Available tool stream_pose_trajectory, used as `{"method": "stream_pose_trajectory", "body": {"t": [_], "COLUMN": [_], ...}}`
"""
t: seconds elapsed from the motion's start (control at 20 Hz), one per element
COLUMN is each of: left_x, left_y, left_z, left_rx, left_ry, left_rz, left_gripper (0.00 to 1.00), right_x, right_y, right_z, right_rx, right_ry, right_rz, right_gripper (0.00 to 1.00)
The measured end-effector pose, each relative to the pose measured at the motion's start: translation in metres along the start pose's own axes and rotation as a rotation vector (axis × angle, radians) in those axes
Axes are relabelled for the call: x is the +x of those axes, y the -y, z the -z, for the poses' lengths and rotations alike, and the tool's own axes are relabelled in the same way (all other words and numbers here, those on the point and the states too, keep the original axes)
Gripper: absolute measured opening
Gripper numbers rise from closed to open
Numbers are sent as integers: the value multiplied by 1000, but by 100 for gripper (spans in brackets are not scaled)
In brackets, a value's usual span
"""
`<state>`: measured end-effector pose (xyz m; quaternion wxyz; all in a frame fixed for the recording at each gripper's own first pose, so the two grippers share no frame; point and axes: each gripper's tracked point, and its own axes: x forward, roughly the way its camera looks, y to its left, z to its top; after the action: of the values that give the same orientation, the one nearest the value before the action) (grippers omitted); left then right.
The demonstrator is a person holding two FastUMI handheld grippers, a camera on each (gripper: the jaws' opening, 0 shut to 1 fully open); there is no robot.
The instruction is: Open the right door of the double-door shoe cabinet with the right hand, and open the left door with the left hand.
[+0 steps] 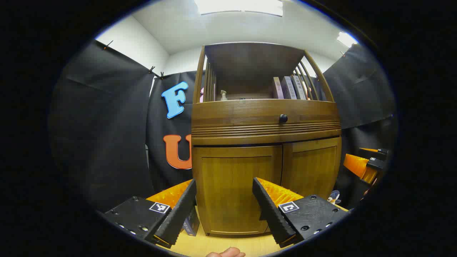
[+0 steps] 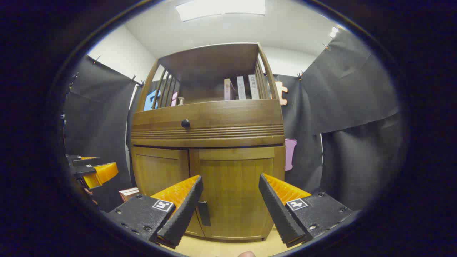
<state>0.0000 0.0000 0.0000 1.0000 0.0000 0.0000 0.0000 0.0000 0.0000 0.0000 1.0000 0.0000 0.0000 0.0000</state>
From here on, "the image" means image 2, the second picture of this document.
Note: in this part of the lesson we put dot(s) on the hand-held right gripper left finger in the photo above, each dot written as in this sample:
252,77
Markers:
185,207

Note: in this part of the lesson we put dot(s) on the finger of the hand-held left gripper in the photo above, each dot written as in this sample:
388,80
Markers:
84,161
101,173

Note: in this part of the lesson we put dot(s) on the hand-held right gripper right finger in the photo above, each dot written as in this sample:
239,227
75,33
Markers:
276,207

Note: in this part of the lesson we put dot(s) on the wooden shoe cabinet door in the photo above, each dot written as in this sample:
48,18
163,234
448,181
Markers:
232,185
160,171

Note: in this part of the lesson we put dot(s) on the wooden double-door shoe cabinet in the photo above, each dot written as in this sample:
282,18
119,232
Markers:
210,67

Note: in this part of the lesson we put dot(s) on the wooden cabinet drawer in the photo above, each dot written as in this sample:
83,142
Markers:
228,117

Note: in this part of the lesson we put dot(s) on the red-spined book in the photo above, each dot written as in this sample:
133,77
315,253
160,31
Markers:
128,193

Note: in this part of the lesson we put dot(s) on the black round drawer knob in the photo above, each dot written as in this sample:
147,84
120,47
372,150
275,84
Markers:
185,123

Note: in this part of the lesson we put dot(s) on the small pale ornament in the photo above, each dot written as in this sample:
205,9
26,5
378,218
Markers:
181,101

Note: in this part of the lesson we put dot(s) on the white-spined book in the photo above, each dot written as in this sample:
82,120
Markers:
253,86

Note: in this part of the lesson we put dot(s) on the pink-spined book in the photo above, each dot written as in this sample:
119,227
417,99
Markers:
228,90

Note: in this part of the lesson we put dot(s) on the ceiling light panel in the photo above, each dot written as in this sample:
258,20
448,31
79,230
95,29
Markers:
221,8

